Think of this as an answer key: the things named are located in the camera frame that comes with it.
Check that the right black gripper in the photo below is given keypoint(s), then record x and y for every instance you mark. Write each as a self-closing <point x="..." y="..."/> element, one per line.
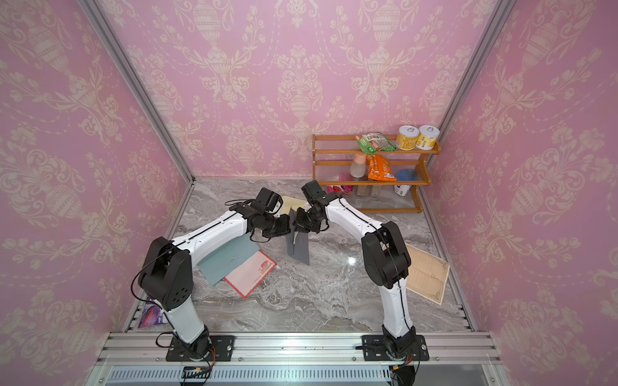
<point x="300" y="225"/>

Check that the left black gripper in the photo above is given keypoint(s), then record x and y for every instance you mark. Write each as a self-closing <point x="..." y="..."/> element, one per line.
<point x="285" y="227"/>

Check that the grey envelope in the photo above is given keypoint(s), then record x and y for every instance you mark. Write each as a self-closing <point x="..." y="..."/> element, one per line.
<point x="297" y="243"/>

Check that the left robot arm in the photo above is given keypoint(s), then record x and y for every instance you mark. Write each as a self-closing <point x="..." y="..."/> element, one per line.
<point x="167" y="273"/>

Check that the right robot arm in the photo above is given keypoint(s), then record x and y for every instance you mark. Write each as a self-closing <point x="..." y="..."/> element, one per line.
<point x="385" y="256"/>

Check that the cream yellow envelope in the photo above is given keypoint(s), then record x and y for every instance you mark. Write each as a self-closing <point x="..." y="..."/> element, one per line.
<point x="292" y="203"/>

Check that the teal green envelope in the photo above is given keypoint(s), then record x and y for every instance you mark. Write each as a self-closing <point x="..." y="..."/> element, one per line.
<point x="218" y="264"/>

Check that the tan bordered certificate paper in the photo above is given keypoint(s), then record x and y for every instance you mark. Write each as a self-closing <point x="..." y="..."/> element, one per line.
<point x="427" y="275"/>

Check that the magenta pink item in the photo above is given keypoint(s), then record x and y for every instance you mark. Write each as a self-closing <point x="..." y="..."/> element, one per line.
<point x="341" y="188"/>

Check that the red bordered pink card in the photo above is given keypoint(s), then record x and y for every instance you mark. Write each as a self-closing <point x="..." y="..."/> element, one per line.
<point x="250" y="274"/>

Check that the pink beige bottle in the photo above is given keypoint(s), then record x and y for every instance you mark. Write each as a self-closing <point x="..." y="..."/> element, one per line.
<point x="358" y="166"/>

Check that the orange snack bag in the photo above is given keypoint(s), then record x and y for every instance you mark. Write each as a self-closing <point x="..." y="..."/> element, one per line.
<point x="379" y="169"/>

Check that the wooden three-tier shelf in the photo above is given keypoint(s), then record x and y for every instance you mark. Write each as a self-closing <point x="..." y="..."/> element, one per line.
<point x="333" y="154"/>

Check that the white cup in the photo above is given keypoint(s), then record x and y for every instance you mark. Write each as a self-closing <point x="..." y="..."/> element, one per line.
<point x="402" y="190"/>

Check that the green snack packet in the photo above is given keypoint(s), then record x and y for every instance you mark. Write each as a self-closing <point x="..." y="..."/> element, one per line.
<point x="372" y="143"/>

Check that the blue cloth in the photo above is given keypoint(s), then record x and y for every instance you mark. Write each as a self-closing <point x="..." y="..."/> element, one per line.
<point x="406" y="175"/>

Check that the yellow can left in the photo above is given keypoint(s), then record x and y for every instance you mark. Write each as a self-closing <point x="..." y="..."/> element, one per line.
<point x="407" y="137"/>

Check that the yellow can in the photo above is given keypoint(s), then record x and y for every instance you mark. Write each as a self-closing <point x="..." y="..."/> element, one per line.
<point x="427" y="138"/>
<point x="407" y="137"/>

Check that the yellow can right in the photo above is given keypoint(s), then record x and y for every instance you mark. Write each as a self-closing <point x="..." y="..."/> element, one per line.
<point x="427" y="138"/>

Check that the purple snack bag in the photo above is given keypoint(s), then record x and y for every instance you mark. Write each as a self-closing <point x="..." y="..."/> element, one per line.
<point x="152" y="316"/>

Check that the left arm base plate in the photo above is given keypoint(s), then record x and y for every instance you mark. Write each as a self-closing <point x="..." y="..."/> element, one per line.
<point x="215" y="348"/>

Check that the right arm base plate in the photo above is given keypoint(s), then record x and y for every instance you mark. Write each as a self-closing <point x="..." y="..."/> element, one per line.
<point x="382" y="348"/>

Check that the aluminium front rail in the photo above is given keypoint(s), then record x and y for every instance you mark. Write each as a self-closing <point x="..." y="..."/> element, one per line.
<point x="307" y="358"/>

